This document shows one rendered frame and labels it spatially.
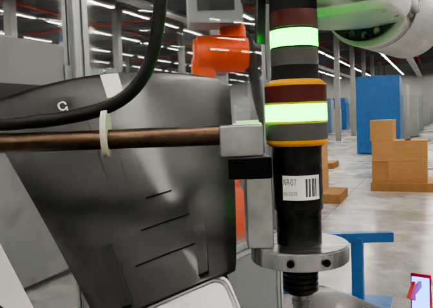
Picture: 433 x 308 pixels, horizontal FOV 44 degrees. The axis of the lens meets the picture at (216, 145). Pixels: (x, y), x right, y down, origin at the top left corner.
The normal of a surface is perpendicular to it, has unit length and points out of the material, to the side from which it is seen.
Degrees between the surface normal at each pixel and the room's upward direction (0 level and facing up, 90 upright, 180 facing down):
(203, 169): 45
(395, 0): 98
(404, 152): 90
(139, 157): 49
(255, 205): 90
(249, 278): 90
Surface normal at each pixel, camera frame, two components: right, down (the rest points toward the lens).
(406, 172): -0.35, 0.07
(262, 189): 0.01, 0.05
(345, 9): -0.40, 0.69
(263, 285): 0.82, 0.00
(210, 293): -0.15, -0.54
